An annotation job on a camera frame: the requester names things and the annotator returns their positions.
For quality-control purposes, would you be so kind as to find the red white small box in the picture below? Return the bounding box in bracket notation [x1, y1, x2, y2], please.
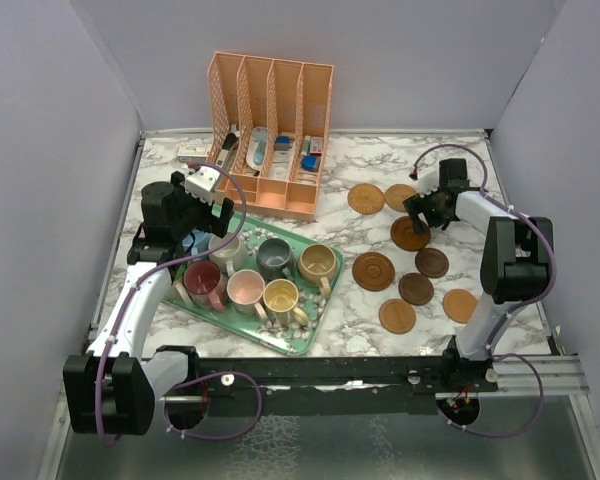
[301, 135, 324, 156]

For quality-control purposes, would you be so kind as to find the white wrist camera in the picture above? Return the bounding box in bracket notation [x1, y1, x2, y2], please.
[184, 164, 223, 205]
[416, 168, 439, 196]

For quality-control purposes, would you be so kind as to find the blue stamp box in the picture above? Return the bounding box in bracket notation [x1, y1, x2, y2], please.
[301, 155, 321, 173]

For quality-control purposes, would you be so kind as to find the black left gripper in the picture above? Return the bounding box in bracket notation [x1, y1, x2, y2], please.
[173, 171, 234, 239]

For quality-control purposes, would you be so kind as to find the light orange wooden coaster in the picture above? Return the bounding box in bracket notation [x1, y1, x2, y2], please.
[378, 299, 416, 334]

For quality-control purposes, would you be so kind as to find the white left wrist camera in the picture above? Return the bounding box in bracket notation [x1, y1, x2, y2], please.
[184, 164, 223, 205]

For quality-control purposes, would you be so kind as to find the brown wooden ringed coaster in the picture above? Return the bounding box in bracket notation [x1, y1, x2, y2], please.
[390, 216, 431, 252]

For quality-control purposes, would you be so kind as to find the blue correction tape package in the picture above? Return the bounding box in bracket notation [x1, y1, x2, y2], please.
[245, 127, 268, 171]

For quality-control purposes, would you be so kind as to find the tan brown mug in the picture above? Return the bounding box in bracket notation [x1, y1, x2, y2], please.
[297, 244, 339, 299]

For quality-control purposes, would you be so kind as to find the black white stapler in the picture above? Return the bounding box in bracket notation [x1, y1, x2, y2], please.
[216, 130, 239, 171]

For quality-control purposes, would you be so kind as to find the small white staples box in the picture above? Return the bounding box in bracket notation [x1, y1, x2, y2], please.
[177, 142, 212, 163]

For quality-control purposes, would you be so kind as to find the woven rattan coaster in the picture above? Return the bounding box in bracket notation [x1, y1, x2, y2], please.
[384, 184, 417, 212]
[347, 183, 385, 215]

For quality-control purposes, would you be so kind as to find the dark walnut coaster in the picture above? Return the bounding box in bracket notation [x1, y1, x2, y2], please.
[414, 248, 449, 279]
[398, 272, 434, 306]

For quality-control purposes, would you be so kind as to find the pink mug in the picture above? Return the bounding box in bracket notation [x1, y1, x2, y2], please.
[227, 269, 268, 322]

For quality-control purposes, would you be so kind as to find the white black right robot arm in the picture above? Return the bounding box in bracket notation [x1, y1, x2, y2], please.
[404, 158, 556, 391]

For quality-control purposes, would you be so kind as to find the beige grey mug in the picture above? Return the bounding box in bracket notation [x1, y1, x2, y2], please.
[209, 236, 248, 277]

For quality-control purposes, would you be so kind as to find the maroon red mug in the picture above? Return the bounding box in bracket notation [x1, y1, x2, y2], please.
[183, 260, 227, 313]

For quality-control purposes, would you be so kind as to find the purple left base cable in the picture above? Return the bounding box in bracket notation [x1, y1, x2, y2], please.
[163, 371, 264, 442]

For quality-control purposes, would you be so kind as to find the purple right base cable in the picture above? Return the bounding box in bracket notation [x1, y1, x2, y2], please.
[438, 352, 546, 439]

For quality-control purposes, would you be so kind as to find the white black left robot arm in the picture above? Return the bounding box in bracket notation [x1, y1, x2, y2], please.
[63, 164, 234, 444]

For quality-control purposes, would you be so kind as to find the orange plastic desk organizer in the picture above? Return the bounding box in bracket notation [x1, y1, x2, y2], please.
[207, 52, 334, 221]

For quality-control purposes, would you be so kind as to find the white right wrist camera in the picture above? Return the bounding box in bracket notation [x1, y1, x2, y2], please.
[416, 168, 439, 196]

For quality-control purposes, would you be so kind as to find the light blue mug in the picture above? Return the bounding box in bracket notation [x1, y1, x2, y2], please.
[182, 230, 211, 256]

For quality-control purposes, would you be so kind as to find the yellow mug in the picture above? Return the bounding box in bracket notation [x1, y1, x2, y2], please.
[263, 279, 310, 327]

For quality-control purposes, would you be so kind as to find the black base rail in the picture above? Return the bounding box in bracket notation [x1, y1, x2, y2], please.
[152, 344, 501, 419]

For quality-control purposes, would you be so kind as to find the white packaged item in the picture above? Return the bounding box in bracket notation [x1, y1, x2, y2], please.
[269, 133, 295, 180]

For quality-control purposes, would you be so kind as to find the green mug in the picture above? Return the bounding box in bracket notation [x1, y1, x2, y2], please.
[163, 269, 194, 308]

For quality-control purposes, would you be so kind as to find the green floral tray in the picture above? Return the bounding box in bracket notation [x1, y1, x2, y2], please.
[163, 216, 329, 355]

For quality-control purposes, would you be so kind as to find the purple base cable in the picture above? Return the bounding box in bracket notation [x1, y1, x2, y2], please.
[438, 352, 546, 439]
[163, 371, 264, 442]

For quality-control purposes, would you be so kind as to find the dark grey blue mug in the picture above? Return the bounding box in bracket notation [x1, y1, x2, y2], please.
[256, 238, 294, 282]

